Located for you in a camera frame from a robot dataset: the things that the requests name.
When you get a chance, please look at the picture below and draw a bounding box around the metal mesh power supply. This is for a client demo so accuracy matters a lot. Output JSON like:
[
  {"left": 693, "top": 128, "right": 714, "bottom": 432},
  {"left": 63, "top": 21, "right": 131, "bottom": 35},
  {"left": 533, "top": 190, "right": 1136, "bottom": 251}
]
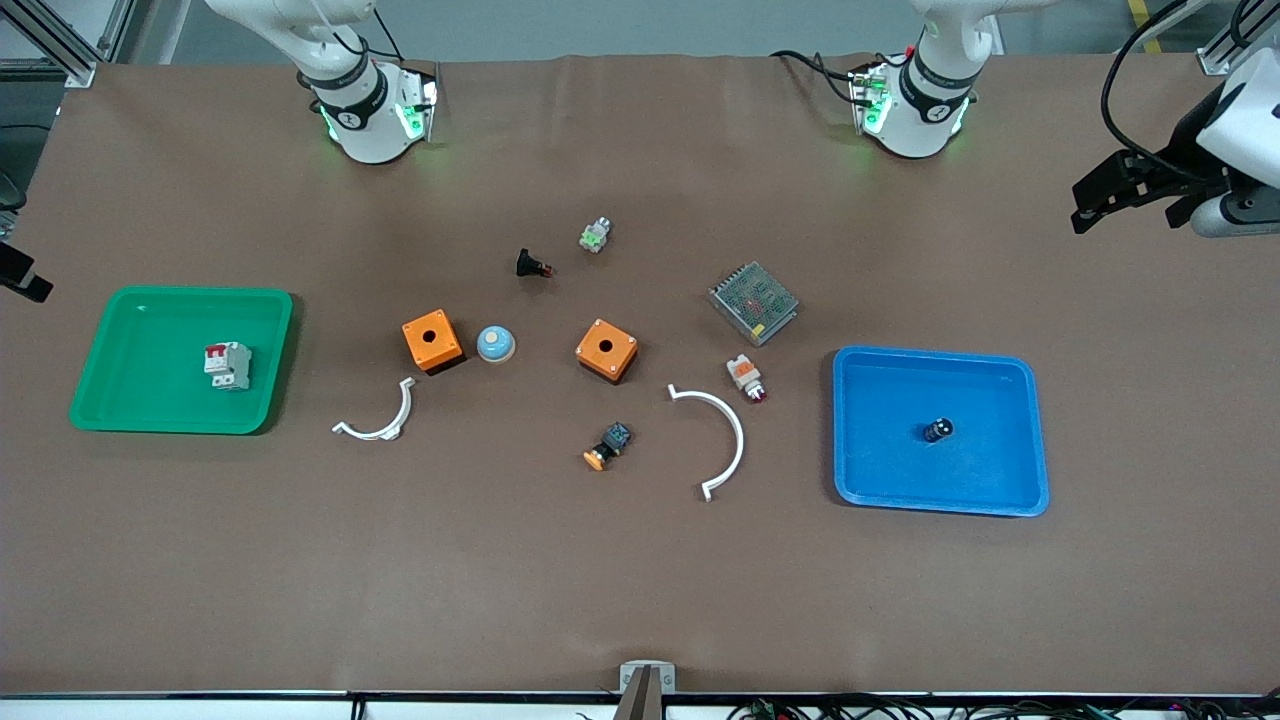
[{"left": 709, "top": 261, "right": 801, "bottom": 347}]

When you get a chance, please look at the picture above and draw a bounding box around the small white curved bracket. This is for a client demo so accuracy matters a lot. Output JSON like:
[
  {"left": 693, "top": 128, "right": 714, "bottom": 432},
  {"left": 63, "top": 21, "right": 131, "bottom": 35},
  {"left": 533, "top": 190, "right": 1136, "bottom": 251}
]
[{"left": 332, "top": 376, "right": 417, "bottom": 442}]

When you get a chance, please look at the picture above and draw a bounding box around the blue plastic tray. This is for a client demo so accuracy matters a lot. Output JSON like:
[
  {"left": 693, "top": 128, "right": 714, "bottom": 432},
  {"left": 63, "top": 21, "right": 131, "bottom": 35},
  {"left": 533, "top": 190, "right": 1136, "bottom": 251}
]
[{"left": 832, "top": 346, "right": 1051, "bottom": 518}]

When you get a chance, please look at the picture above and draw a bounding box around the white red circuit breaker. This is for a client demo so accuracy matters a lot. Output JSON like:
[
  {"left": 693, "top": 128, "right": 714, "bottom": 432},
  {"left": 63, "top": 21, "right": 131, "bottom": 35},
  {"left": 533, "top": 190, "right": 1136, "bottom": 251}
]
[{"left": 204, "top": 341, "right": 252, "bottom": 391}]

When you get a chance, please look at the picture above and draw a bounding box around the brown table mat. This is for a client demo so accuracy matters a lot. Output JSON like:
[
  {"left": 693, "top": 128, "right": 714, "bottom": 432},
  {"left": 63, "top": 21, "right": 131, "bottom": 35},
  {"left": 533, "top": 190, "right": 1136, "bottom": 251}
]
[{"left": 0, "top": 52, "right": 1280, "bottom": 697}]

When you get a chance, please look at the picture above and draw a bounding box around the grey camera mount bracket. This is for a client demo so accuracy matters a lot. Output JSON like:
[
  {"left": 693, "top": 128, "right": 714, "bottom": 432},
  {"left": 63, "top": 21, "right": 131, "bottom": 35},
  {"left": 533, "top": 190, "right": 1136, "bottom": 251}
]
[{"left": 619, "top": 661, "right": 677, "bottom": 720}]

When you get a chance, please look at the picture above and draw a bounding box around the orange box with hole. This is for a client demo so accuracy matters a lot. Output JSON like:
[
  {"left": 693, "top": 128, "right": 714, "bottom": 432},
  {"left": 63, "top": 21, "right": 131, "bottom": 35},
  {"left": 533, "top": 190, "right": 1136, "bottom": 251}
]
[
  {"left": 402, "top": 309, "right": 466, "bottom": 376},
  {"left": 575, "top": 318, "right": 639, "bottom": 385}
]

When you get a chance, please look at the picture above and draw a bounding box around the black cable bundle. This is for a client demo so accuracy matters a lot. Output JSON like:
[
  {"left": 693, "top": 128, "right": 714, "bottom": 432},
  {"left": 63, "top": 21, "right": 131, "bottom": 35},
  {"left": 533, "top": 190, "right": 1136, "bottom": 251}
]
[{"left": 728, "top": 694, "right": 1280, "bottom": 720}]

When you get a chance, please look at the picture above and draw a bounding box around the large white curved bracket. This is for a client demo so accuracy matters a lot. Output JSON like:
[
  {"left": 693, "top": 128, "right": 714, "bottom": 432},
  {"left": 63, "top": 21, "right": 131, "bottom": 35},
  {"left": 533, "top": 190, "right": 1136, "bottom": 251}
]
[{"left": 668, "top": 384, "right": 746, "bottom": 503}]

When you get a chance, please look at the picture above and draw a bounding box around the aluminium frame profile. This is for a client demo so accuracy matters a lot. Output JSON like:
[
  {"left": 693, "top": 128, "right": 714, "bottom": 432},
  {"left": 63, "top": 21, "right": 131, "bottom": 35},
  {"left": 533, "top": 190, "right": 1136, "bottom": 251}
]
[
  {"left": 1198, "top": 0, "right": 1280, "bottom": 77},
  {"left": 0, "top": 0, "right": 136, "bottom": 89}
]

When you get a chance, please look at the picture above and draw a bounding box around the black base cable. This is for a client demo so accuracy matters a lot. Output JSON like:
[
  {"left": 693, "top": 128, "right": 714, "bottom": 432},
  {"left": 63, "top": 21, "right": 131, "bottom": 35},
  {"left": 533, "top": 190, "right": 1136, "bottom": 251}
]
[{"left": 770, "top": 48, "right": 871, "bottom": 106}]

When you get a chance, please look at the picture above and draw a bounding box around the black pushbutton with orange cap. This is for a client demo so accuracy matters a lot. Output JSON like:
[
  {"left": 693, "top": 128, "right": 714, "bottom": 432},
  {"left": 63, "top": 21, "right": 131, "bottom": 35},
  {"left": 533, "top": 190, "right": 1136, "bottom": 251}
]
[{"left": 583, "top": 422, "right": 633, "bottom": 472}]

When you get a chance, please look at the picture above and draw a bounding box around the green plastic tray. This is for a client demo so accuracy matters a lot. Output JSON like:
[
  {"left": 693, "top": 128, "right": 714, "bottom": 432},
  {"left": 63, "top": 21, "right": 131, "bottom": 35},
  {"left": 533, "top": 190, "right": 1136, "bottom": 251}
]
[{"left": 68, "top": 286, "right": 295, "bottom": 436}]

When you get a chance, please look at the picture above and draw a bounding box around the white orange red indicator lamp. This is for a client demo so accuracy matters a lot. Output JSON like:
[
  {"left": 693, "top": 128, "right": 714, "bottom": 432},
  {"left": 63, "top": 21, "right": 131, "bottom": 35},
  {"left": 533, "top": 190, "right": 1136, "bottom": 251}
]
[{"left": 726, "top": 353, "right": 769, "bottom": 404}]

